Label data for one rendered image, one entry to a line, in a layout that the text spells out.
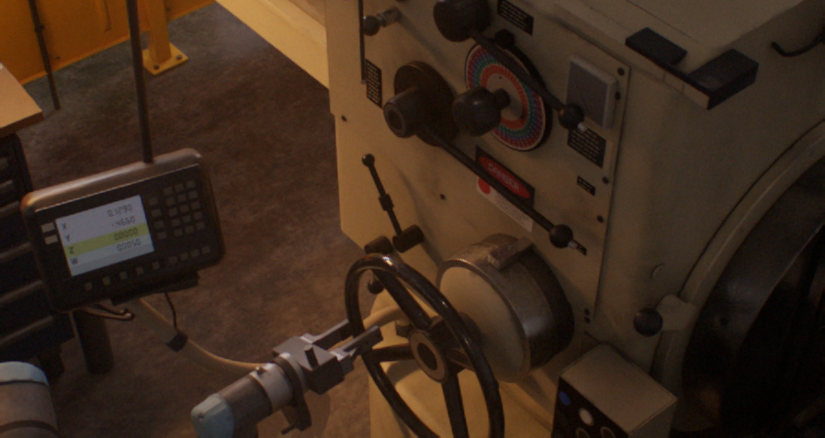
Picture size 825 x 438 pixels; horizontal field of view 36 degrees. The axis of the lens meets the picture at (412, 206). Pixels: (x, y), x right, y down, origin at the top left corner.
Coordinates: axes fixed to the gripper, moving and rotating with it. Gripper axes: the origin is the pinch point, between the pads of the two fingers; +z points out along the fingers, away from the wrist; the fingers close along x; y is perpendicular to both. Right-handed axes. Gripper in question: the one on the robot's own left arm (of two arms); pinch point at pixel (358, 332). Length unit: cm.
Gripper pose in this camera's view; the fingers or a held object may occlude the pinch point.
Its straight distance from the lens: 213.7
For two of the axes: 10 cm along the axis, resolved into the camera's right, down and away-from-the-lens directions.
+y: -2.7, -8.8, -3.9
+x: -5.8, -1.7, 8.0
